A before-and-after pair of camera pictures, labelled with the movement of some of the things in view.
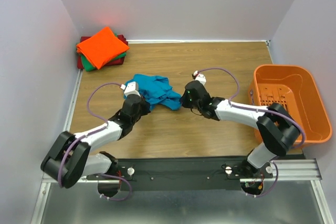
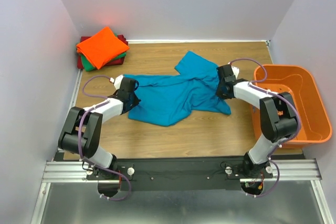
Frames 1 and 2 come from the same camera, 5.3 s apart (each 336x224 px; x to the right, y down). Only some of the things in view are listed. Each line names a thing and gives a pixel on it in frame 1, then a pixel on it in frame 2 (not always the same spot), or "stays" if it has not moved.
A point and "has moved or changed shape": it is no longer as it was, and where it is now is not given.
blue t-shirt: [156, 89] has moved or changed shape
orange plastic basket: [296, 88] stays
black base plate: [182, 174] stays
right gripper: [185, 100] → [221, 87]
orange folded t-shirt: [100, 48] stays
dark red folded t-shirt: [118, 62] stays
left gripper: [143, 104] → [132, 98]
